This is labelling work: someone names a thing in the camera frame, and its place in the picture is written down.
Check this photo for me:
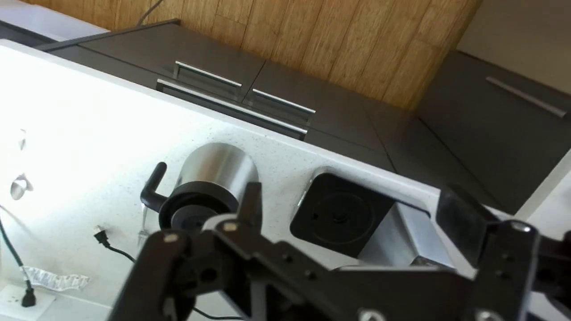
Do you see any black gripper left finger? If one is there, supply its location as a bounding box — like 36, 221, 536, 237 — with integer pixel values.
107, 180, 341, 321

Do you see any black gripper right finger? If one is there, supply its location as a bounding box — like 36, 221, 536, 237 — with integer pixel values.
436, 187, 571, 321

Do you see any dark grey door cabinet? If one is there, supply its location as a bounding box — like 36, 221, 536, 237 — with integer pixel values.
416, 50, 571, 216

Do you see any crumpled clear wrapper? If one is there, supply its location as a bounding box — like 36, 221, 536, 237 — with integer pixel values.
22, 266, 93, 293

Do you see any black square silver appliance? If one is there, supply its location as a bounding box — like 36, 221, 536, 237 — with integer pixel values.
289, 169, 445, 271

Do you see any dark grey drawer cabinet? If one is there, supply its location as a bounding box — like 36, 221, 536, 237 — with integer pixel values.
36, 18, 514, 212

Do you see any small clear glass object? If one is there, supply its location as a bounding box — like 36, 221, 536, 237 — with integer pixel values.
7, 173, 32, 202

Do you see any white side cabinet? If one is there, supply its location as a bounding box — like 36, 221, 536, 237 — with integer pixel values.
0, 0, 113, 46

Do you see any black power cable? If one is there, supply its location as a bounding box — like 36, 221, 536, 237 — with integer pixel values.
93, 227, 243, 321

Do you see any black cable with plug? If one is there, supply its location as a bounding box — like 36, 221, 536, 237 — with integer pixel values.
0, 219, 40, 309

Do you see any silver cabinet door handle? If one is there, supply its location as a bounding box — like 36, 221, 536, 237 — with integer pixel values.
484, 75, 568, 120

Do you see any long silver drawer handle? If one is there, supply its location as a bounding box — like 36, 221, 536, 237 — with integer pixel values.
156, 77, 311, 137

